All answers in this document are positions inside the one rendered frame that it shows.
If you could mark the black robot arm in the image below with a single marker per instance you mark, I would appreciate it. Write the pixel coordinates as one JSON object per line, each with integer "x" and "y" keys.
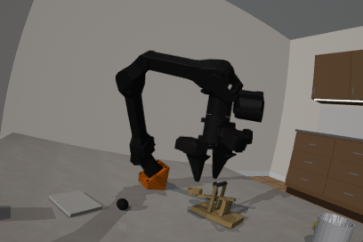
{"x": 214, "y": 76}

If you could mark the black ball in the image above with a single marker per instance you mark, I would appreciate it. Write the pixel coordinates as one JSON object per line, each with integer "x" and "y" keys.
{"x": 122, "y": 204}

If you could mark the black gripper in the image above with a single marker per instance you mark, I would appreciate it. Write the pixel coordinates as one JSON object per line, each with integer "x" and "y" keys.
{"x": 196, "y": 149}

